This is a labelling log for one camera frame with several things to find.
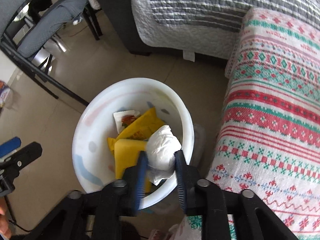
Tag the person's left hand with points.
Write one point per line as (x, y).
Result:
(4, 220)

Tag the white wrapper red print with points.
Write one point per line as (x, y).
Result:
(123, 120)

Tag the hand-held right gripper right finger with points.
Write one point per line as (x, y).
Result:
(180, 180)

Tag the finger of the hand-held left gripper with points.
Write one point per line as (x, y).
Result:
(27, 153)
(10, 146)

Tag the white plastic trash bin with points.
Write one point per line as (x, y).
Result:
(95, 120)

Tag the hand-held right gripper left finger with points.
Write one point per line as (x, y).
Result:
(140, 180)

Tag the purple white packet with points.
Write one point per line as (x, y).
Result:
(5, 93)

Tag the red green patterned tablecloth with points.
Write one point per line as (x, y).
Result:
(262, 130)

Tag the grey white striped quilt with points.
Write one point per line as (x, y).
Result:
(200, 5)

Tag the grey cushioned black-frame chair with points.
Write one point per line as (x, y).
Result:
(32, 40)

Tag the yellow snack bag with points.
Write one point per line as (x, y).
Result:
(142, 127)

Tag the white tissue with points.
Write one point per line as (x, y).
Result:
(162, 145)

